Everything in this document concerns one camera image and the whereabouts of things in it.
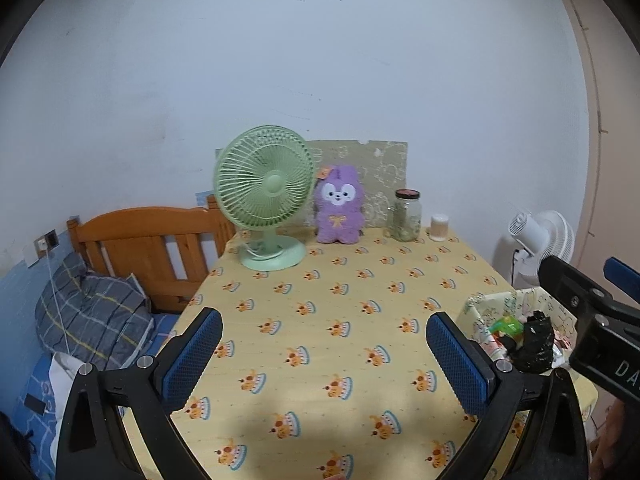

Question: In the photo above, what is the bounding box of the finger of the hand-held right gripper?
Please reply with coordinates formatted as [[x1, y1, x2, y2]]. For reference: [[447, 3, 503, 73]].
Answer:
[[537, 255, 640, 333], [603, 257, 640, 304]]

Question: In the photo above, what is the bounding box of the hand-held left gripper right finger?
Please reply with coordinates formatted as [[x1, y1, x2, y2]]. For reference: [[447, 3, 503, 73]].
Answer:
[[426, 311, 592, 480]]

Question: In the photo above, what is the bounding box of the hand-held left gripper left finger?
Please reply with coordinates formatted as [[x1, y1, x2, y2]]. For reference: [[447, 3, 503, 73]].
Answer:
[[54, 307, 224, 480]]

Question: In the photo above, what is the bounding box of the black bag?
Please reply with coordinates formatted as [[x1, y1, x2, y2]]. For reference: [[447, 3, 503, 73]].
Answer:
[[506, 310, 557, 374]]

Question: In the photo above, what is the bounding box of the cartoon print storage box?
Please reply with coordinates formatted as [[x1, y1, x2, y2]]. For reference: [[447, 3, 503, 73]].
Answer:
[[462, 287, 581, 376]]

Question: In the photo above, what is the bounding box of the person's right forearm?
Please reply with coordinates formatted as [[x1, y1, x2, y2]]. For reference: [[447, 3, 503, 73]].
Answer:
[[590, 400, 640, 480]]

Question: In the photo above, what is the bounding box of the white standing fan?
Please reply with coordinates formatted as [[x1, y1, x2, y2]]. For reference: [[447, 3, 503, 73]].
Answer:
[[492, 210, 576, 286]]

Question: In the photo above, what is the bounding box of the grey plaid pillow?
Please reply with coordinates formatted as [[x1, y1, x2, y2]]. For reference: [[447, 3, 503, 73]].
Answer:
[[35, 252, 155, 373]]

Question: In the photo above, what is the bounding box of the beige door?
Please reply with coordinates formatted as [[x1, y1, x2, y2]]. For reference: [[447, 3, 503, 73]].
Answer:
[[557, 0, 640, 301]]

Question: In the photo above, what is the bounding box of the white bedding cloth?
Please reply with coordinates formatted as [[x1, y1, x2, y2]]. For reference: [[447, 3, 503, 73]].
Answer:
[[49, 351, 88, 386]]

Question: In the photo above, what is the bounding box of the yellow printed tablecloth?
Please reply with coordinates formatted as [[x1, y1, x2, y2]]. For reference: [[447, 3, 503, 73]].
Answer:
[[117, 225, 598, 480]]

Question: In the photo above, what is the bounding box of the wooden chair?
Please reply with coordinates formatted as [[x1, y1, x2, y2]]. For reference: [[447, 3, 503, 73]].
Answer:
[[67, 195, 238, 313]]

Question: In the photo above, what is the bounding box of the glass jar with dark lid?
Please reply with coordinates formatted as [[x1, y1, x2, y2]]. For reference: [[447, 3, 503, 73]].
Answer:
[[386, 188, 423, 242]]

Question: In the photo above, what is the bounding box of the blue bed sheet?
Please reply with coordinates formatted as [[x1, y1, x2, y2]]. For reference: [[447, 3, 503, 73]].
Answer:
[[10, 310, 181, 480]]

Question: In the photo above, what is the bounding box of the green desk fan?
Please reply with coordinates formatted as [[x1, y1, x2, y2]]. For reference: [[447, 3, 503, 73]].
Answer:
[[213, 125, 317, 272]]

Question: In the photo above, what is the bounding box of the purple plush toy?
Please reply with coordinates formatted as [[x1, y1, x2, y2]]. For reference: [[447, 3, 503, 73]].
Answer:
[[313, 164, 365, 246]]

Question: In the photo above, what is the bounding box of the green patterned board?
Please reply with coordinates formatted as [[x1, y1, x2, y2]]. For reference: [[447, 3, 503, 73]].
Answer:
[[215, 140, 409, 231]]

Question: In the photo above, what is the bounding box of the white desk fan cord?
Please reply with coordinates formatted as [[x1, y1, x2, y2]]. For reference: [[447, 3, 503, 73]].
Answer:
[[241, 241, 281, 261]]

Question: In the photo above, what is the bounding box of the white charging cable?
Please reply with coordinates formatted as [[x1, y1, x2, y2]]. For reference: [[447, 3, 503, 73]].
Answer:
[[45, 250, 71, 356]]

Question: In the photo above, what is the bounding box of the wall socket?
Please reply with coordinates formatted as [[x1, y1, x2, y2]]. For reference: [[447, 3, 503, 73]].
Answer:
[[33, 229, 59, 255]]

